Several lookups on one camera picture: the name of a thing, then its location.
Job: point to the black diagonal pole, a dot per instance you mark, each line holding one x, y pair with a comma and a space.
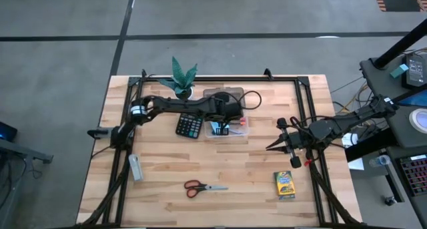
400, 45

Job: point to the green yellow crayon box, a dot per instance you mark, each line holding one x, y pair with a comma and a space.
284, 185

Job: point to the clear water bottle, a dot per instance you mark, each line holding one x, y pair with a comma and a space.
380, 161

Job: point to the red and black scissors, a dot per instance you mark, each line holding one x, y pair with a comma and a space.
197, 188

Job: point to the orange pencil with red eraser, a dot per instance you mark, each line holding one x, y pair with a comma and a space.
242, 119

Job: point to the dark side table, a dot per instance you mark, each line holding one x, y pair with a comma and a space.
380, 85

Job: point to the black metal table frame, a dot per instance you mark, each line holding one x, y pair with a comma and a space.
283, 79

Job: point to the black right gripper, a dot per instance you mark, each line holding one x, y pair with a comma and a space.
300, 138

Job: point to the white paper sheet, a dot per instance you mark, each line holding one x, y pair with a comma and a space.
356, 164

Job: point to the blue lit screen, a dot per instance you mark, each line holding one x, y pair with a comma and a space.
413, 100

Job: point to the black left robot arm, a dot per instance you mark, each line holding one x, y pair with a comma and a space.
180, 107

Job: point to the snake plant in white pot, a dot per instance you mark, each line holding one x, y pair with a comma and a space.
181, 77

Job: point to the grey desk with device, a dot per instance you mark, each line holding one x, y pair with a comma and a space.
16, 152

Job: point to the clear plastic pencil case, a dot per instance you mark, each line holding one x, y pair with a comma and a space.
207, 133

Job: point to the grey stapler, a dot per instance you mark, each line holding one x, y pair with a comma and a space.
136, 168

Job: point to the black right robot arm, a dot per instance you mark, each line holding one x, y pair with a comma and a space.
343, 123

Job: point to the black desk calculator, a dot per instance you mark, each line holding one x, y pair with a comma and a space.
188, 126

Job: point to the black caster wheel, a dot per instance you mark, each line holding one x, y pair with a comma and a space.
389, 200

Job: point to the small teal box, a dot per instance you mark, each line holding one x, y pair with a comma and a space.
399, 70

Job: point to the black frame clamp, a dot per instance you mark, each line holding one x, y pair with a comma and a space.
144, 72
268, 73

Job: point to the black power adapter box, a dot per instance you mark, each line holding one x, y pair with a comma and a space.
415, 70

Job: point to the backlit computer keyboard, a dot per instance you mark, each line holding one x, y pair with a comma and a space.
415, 174

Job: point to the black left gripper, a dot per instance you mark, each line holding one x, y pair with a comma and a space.
230, 109

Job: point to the round white disc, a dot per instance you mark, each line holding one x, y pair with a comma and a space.
419, 120

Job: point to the small red tag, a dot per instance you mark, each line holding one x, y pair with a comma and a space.
307, 162

